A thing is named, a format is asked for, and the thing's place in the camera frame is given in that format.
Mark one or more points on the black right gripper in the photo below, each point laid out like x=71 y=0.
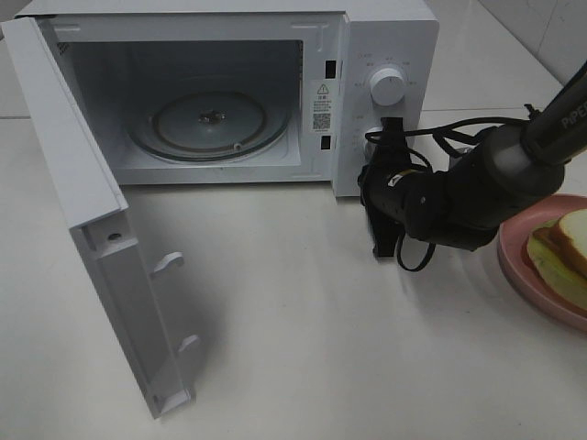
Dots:
x=381 y=194

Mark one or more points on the pink round plate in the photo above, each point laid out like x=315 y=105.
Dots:
x=520 y=272

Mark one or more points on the white bread sandwich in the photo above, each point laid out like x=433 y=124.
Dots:
x=557 y=251

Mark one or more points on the white microwave door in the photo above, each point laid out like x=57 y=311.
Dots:
x=95 y=211

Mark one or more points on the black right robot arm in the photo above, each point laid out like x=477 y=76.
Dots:
x=454 y=185

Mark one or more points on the lower white timer knob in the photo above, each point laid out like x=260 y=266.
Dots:
x=369 y=147

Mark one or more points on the upper white power knob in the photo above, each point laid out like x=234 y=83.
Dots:
x=387 y=86

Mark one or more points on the white warning label sticker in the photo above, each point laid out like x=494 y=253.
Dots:
x=322 y=106

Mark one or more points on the white microwave oven body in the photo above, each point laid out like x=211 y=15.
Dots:
x=299 y=155

